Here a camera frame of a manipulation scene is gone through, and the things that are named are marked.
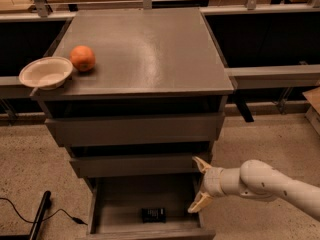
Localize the grey top drawer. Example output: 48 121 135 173
45 113 225 147

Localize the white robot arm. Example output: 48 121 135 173
188 156 320 221

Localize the black pole on floor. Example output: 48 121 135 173
28 191 51 240

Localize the dark rxbar blueberry bar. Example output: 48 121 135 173
141 208 166 223

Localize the grey open bottom drawer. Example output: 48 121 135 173
86 173 215 240

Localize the grey metal railing frame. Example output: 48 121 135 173
1 0 319 100

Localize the black cable with plug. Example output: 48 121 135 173
0 197 89 226

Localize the grey middle drawer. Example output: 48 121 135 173
70 152 212 178

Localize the orange fruit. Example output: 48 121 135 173
69 45 96 72

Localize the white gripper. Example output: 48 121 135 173
188 156 225 213

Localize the white paper bowl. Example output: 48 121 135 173
19 57 73 90

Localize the wooden board at right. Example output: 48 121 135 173
303 87 320 114

